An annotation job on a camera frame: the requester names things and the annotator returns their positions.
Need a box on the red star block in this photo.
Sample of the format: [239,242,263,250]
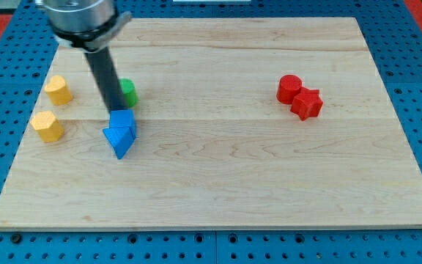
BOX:
[290,87,323,121]

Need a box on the wooden board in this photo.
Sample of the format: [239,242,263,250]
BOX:
[0,18,422,232]

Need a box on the yellow heart block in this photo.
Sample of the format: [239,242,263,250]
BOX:
[44,75,73,106]

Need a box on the blue triangle block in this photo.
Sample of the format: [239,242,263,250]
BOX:
[103,127,136,160]

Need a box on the green cylinder block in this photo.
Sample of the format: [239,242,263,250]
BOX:
[119,78,138,108]

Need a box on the red cylinder block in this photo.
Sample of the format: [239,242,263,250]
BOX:
[276,75,303,105]

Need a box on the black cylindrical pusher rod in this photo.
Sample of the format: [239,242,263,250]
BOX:
[84,47,127,112]

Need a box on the yellow hexagon block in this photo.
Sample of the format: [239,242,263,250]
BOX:
[30,111,64,143]

